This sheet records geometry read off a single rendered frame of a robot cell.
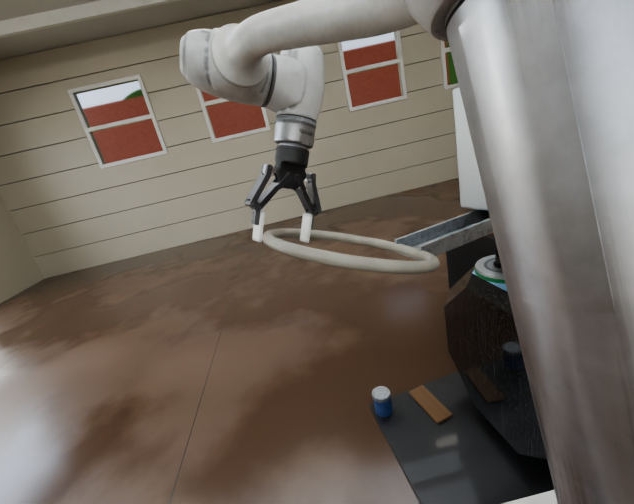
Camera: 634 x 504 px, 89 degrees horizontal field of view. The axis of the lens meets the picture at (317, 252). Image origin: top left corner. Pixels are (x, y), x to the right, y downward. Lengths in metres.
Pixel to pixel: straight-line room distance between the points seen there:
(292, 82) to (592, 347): 0.64
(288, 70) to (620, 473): 0.70
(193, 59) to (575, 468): 0.70
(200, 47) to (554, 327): 0.64
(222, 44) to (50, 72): 7.61
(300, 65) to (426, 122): 7.09
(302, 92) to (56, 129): 7.60
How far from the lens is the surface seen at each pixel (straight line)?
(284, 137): 0.72
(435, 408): 2.04
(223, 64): 0.66
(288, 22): 0.56
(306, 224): 0.79
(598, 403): 0.22
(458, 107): 1.29
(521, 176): 0.18
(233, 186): 7.16
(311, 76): 0.74
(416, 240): 1.14
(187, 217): 7.46
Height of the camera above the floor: 1.51
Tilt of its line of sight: 19 degrees down
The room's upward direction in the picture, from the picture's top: 13 degrees counter-clockwise
